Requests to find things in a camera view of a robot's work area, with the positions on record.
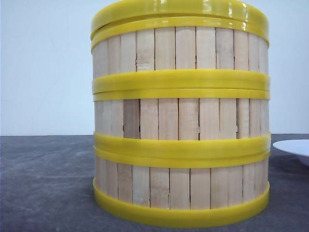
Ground yellow rimmed steamer lid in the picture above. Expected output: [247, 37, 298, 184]
[90, 0, 269, 40]

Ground bamboo steamer basket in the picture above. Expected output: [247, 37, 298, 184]
[94, 94, 270, 160]
[93, 157, 269, 228]
[91, 16, 270, 101]

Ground white plate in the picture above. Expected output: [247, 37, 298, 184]
[273, 139, 309, 166]

